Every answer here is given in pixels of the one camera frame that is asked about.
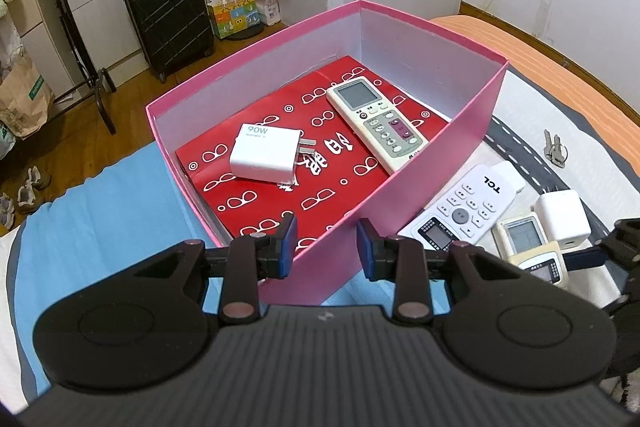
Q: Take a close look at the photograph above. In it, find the large white wall charger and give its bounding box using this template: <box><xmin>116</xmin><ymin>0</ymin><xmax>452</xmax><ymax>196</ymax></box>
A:
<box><xmin>229</xmin><ymin>123</ymin><xmax>318</xmax><ymax>184</ymax></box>

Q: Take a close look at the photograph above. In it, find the cream remote with purple buttons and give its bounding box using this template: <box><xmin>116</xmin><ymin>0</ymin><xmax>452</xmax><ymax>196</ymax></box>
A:
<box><xmin>326</xmin><ymin>77</ymin><xmax>428</xmax><ymax>174</ymax></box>

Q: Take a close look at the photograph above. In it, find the yellowed cream remote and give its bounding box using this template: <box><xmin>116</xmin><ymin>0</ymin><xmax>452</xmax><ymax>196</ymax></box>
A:
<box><xmin>507</xmin><ymin>241</ymin><xmax>571</xmax><ymax>290</ymax></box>

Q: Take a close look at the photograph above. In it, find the flat white power bank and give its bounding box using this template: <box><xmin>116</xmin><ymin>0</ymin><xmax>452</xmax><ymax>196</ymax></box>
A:
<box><xmin>492</xmin><ymin>160</ymin><xmax>526</xmax><ymax>198</ymax></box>

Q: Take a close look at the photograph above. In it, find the pair of grey shoes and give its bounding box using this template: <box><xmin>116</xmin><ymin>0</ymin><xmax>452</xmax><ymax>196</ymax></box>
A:
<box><xmin>17</xmin><ymin>167</ymin><xmax>52</xmax><ymax>215</ymax></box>

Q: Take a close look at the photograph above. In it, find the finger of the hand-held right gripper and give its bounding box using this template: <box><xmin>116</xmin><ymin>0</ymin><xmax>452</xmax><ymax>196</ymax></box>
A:
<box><xmin>604</xmin><ymin>278</ymin><xmax>640</xmax><ymax>323</ymax></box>
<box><xmin>564</xmin><ymin>218</ymin><xmax>640</xmax><ymax>274</ymax></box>

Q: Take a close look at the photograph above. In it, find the green and white bag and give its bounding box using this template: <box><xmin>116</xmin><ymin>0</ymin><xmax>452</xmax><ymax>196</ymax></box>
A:
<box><xmin>0</xmin><ymin>122</ymin><xmax>16</xmax><ymax>158</ymax></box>

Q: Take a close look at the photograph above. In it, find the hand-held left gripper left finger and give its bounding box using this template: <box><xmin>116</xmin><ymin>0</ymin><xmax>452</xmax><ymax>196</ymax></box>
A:
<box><xmin>131</xmin><ymin>213</ymin><xmax>300</xmax><ymax>325</ymax></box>

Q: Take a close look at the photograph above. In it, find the brown paper bag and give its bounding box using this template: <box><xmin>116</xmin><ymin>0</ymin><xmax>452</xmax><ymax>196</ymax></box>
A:
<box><xmin>0</xmin><ymin>52</ymin><xmax>55</xmax><ymax>138</ymax></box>

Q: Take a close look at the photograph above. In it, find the white cube charger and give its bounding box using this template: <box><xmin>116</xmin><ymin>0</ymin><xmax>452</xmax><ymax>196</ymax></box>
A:
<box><xmin>534</xmin><ymin>189</ymin><xmax>581</xmax><ymax>253</ymax></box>

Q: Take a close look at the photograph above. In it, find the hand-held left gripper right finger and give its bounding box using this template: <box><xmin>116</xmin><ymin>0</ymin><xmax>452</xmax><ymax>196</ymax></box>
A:
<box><xmin>356</xmin><ymin>218</ymin><xmax>508</xmax><ymax>325</ymax></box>

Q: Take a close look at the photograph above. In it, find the black clothes rack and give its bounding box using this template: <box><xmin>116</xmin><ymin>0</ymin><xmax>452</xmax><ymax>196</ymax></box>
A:
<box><xmin>27</xmin><ymin>0</ymin><xmax>118</xmax><ymax>135</ymax></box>

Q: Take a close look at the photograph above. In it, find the pink cardboard box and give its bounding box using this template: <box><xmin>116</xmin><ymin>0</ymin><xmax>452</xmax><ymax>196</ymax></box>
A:
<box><xmin>145</xmin><ymin>0</ymin><xmax>511</xmax><ymax>308</ymax></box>

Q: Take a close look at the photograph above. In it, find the blue bed sheet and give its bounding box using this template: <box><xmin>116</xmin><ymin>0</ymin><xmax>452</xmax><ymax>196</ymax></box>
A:
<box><xmin>10</xmin><ymin>139</ymin><xmax>451</xmax><ymax>408</ymax></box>

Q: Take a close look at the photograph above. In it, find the bunch of silver keys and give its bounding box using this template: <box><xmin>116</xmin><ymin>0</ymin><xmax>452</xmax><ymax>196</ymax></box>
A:
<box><xmin>542</xmin><ymin>129</ymin><xmax>571</xmax><ymax>168</ymax></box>

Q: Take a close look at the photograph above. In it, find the road print blanket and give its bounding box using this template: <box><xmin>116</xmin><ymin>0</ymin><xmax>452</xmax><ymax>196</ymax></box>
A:
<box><xmin>400</xmin><ymin>67</ymin><xmax>640</xmax><ymax>358</ymax></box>

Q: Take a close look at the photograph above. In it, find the orange bed mat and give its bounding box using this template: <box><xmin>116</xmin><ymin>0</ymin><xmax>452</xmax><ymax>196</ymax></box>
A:
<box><xmin>430</xmin><ymin>14</ymin><xmax>640</xmax><ymax>188</ymax></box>

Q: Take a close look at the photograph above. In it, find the black suitcase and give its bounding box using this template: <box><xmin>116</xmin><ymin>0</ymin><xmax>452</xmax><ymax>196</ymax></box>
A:
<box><xmin>121</xmin><ymin>0</ymin><xmax>216</xmax><ymax>82</ymax></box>

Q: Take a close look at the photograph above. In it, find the white remote with grey button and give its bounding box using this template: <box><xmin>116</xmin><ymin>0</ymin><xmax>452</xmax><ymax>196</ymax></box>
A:
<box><xmin>397</xmin><ymin>164</ymin><xmax>518</xmax><ymax>253</ymax></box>

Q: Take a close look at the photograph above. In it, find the cream remote with large screen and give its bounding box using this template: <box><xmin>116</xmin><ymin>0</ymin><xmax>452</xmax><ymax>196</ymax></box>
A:
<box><xmin>491</xmin><ymin>212</ymin><xmax>548</xmax><ymax>263</ymax></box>

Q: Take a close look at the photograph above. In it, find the colourful gift bag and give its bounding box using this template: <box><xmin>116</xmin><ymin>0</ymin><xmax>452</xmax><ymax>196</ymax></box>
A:
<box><xmin>207</xmin><ymin>0</ymin><xmax>263</xmax><ymax>40</ymax></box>

